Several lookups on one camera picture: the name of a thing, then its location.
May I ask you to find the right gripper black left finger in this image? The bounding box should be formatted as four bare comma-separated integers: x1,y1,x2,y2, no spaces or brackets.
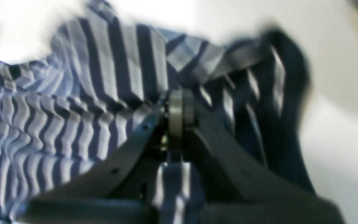
17,90,183,224

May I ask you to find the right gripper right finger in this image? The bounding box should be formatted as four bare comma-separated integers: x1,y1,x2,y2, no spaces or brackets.
183,90,344,224

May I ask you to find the navy white striped t-shirt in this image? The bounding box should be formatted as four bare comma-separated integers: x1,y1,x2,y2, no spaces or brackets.
0,0,317,224

